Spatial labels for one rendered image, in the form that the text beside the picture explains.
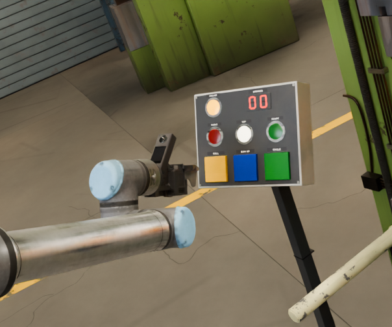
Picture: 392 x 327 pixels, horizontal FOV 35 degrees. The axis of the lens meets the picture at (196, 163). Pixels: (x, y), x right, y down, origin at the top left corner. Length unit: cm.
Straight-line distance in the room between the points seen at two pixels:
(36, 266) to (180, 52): 521
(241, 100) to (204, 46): 434
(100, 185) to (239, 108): 52
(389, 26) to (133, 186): 67
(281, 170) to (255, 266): 149
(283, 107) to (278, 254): 157
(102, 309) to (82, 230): 222
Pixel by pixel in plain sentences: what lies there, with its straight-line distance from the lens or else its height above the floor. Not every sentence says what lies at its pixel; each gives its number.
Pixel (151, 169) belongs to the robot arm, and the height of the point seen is 118.
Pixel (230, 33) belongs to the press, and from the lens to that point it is 616.
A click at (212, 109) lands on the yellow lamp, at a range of 182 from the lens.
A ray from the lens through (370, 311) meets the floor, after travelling 270.
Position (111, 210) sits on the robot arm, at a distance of 144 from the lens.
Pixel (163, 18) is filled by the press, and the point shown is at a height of 70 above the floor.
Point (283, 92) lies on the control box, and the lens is 171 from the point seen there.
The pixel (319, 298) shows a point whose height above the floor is 63.
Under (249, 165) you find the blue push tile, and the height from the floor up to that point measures 101.
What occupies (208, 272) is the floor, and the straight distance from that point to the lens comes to 323.
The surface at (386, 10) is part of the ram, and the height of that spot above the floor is 138.
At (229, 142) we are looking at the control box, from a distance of 179.
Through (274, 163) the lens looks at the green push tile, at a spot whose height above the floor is 102.
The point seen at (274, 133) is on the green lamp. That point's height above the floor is 108.
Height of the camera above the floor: 176
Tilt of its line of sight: 23 degrees down
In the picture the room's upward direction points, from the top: 21 degrees counter-clockwise
